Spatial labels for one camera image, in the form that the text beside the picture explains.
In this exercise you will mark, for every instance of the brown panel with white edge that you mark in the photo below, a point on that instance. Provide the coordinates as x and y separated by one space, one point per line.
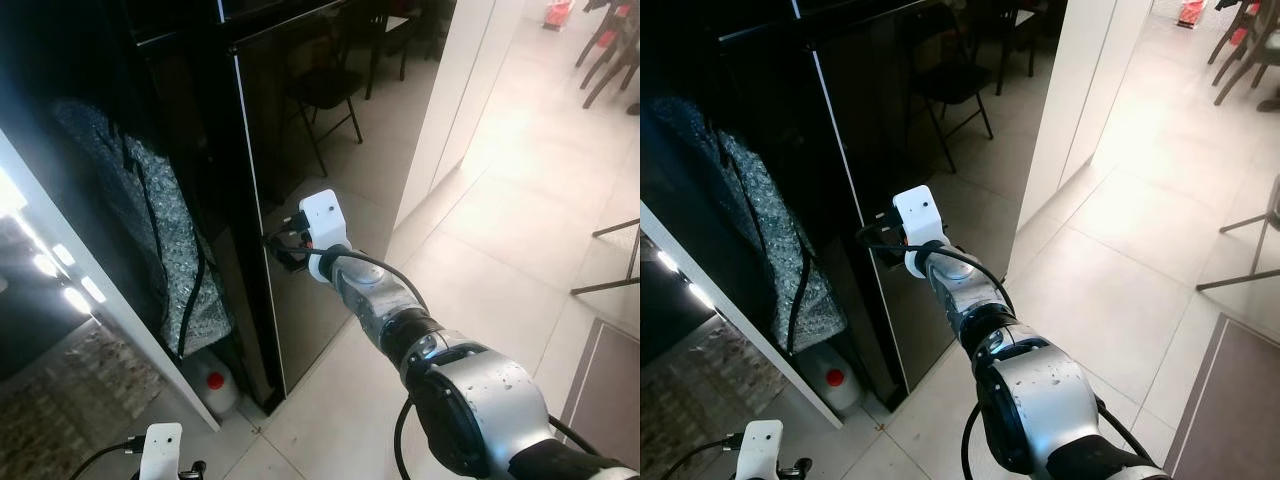
610 410
1240 410

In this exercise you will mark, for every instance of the small red box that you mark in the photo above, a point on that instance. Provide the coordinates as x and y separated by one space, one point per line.
558 12
1190 12

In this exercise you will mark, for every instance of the brown patterned floor mat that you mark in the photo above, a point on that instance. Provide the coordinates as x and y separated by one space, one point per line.
700 400
70 420

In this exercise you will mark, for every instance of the tall white cabinet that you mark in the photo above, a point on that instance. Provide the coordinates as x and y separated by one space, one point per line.
1085 80
460 80

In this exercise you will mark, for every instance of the glittery grey mesh bag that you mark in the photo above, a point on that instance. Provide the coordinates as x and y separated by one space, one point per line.
770 230
150 220

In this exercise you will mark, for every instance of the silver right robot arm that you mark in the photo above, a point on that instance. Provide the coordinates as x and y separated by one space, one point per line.
1040 390
480 400

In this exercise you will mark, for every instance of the black glass fridge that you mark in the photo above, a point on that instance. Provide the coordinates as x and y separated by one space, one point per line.
940 120
330 150

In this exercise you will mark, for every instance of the white bottle with red cap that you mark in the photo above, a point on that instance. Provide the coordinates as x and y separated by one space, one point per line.
213 385
835 385

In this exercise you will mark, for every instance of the white panel with lights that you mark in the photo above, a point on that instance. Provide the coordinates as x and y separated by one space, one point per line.
130 310
750 320

